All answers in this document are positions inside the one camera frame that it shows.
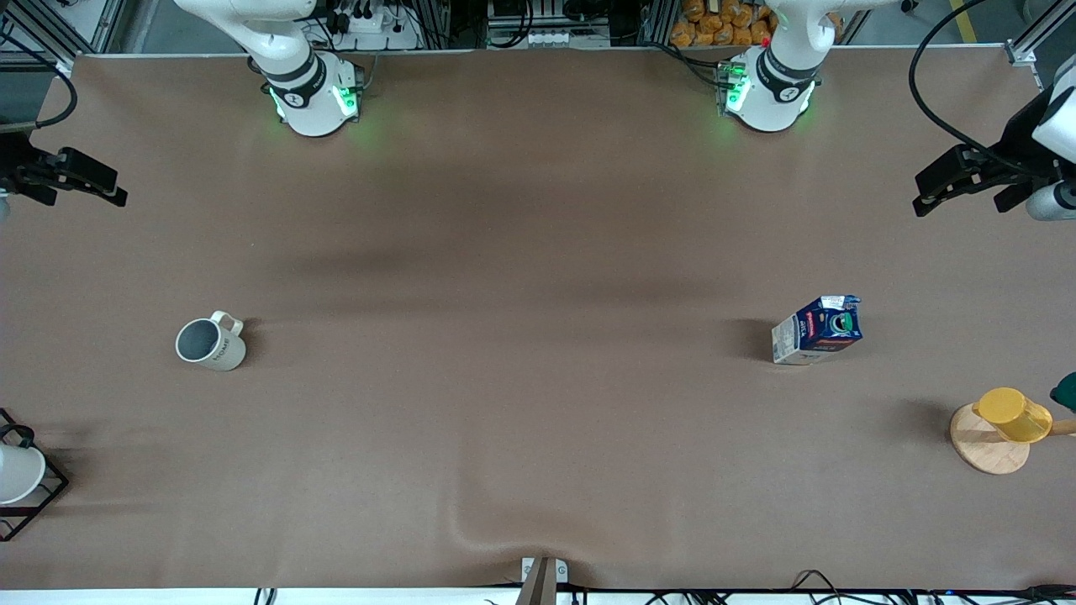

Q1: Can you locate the blue white milk carton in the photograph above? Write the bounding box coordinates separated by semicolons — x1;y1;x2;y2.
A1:
771;294;864;366

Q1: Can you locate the cream ceramic mug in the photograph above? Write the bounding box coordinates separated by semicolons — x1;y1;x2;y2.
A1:
175;310;247;372

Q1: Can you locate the yellow plastic cup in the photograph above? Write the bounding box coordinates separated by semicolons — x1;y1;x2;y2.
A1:
972;387;1054;444

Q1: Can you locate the round wooden board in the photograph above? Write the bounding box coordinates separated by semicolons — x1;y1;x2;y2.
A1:
950;402;1076;476

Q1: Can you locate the orange snack pile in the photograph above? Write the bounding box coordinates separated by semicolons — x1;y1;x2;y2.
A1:
670;0;841;48

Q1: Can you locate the white bowl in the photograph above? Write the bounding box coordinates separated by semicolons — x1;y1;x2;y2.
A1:
0;443;47;505

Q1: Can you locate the large white power strip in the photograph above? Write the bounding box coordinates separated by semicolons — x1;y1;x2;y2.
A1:
324;0;421;50

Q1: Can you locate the slim white power strip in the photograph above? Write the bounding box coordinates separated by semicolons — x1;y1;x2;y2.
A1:
525;29;612;48

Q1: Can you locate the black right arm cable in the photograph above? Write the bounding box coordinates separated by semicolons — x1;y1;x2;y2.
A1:
0;25;79;131

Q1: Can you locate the aluminium frame rail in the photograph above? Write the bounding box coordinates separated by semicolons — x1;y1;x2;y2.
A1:
1005;0;1076;66
0;0;127;58

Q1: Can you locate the black base cable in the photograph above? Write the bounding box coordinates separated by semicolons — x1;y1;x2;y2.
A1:
651;40;732;89

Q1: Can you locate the black wire rack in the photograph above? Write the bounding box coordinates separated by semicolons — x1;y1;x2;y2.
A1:
0;408;70;543

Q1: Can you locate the looped black floor cable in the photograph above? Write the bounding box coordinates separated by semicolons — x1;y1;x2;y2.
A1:
790;570;852;605

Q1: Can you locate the grey metal clamp bracket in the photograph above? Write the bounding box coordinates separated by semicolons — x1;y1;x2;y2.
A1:
520;556;570;584

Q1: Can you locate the brown tapered post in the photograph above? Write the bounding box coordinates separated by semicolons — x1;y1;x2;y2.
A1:
514;558;557;605

